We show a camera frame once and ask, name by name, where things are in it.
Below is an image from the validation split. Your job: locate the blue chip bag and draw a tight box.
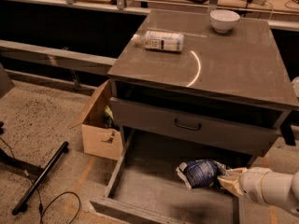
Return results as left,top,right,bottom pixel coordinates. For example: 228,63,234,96
176,160,228,189

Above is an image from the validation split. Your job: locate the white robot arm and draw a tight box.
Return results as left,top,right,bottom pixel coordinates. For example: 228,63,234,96
218,167,299,217

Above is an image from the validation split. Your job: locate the grey open lower drawer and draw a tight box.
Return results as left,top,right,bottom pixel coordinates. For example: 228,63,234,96
92,130,249,224

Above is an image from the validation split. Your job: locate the grey drawer cabinet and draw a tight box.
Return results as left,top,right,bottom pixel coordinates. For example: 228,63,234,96
108,10,298,145

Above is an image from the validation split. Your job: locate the green item in box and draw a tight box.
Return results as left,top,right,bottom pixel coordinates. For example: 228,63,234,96
104,105,114,128

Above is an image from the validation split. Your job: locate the cardboard box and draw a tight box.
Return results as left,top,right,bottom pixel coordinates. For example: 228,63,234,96
69,81,122,161

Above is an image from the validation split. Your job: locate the clear plastic bottle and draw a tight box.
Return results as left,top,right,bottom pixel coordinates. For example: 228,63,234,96
131,31,184,52

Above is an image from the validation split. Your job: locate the white ceramic bowl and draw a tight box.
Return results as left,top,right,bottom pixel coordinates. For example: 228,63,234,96
209,9,240,33

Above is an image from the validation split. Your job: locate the black metal stand leg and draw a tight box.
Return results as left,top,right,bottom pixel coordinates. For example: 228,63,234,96
12,142,68,216

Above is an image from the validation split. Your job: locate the grey upper drawer with handle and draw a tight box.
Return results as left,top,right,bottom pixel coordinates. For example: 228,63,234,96
110,97,279,156

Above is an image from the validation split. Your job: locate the black floor cable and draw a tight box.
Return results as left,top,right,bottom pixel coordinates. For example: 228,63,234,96
0,137,81,224

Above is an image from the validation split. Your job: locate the grey metal rail frame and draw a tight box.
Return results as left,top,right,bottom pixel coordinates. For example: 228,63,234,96
0,40,116,76

